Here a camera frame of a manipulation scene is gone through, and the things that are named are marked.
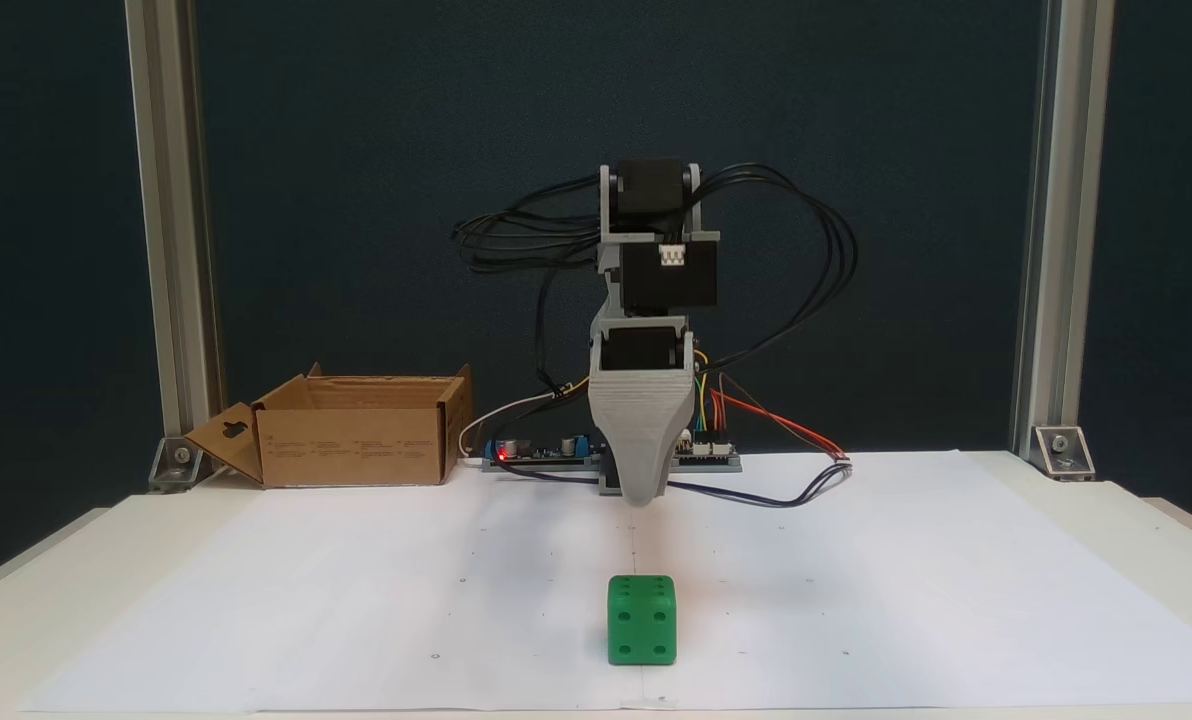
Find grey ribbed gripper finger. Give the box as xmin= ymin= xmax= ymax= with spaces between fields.
xmin=588 ymin=368 xmax=699 ymax=508

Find green die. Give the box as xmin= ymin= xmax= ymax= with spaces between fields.
xmin=607 ymin=574 xmax=678 ymax=667

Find circuit board with white connectors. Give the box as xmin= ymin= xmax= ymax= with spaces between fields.
xmin=668 ymin=428 xmax=743 ymax=473

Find circuit board with blue parts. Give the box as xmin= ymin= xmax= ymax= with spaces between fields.
xmin=483 ymin=432 xmax=605 ymax=473

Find brown cardboard box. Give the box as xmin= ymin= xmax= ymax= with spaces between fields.
xmin=184 ymin=363 xmax=474 ymax=490

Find white paper sheet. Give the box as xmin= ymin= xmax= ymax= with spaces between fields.
xmin=18 ymin=450 xmax=1192 ymax=713

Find yellow green jumper wires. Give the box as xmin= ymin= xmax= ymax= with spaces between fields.
xmin=691 ymin=350 xmax=725 ymax=436

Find red orange wires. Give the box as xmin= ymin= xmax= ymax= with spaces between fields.
xmin=708 ymin=375 xmax=850 ymax=463

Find black cable bundle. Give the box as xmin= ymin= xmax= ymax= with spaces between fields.
xmin=691 ymin=163 xmax=860 ymax=377
xmin=451 ymin=175 xmax=607 ymax=401

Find dark cable with white connector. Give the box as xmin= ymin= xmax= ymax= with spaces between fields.
xmin=501 ymin=455 xmax=854 ymax=509

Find metal corner bracket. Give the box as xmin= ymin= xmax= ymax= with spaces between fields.
xmin=149 ymin=436 xmax=206 ymax=494
xmin=1032 ymin=426 xmax=1096 ymax=480

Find aluminium frame post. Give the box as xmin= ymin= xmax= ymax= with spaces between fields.
xmin=1009 ymin=0 xmax=1117 ymax=456
xmin=124 ymin=0 xmax=224 ymax=441

